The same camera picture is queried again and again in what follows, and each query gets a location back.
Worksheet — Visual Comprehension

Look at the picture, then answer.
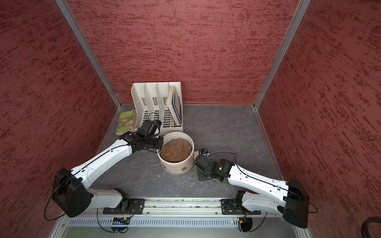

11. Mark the white ceramic pot with mud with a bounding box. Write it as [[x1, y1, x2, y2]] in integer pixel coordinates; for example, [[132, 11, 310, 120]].
[[157, 132, 195, 175]]

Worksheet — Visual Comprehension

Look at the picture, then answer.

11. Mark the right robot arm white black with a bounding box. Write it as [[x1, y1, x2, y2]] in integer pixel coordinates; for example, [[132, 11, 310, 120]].
[[193, 154, 310, 229]]

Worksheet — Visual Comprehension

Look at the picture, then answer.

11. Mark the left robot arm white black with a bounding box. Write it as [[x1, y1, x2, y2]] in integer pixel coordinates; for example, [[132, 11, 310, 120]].
[[51, 120, 164, 218]]

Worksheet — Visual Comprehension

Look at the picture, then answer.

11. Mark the green paperback book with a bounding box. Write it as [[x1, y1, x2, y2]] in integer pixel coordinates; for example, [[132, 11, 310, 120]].
[[116, 109, 136, 135]]

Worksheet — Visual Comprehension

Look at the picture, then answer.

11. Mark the white file organizer rack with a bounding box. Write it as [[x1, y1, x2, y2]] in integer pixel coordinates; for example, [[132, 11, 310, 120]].
[[131, 81, 184, 135]]

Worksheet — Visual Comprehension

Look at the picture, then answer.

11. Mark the book in file rack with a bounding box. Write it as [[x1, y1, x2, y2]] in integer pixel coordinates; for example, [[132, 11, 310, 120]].
[[166, 85, 182, 127]]

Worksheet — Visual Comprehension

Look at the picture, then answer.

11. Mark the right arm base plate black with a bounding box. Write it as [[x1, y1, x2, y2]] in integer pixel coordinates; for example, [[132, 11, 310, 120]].
[[220, 198, 262, 216]]

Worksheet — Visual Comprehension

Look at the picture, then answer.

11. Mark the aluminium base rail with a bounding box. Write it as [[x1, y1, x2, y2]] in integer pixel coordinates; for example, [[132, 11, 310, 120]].
[[63, 197, 298, 218]]

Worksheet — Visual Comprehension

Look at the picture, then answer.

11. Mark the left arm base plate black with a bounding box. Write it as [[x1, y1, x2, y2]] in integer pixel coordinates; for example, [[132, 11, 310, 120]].
[[102, 198, 145, 215]]

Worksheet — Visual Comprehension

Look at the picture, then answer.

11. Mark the left corner aluminium post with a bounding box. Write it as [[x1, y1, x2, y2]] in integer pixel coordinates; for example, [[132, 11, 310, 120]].
[[55, 0, 122, 109]]

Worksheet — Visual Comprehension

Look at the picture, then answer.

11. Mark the corner aluminium post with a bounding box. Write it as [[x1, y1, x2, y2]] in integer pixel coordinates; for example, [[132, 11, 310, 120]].
[[55, 0, 122, 109], [254, 0, 311, 110]]

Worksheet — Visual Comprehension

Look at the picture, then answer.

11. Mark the right corner aluminium post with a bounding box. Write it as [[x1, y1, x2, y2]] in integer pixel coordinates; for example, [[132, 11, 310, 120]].
[[254, 0, 311, 110]]

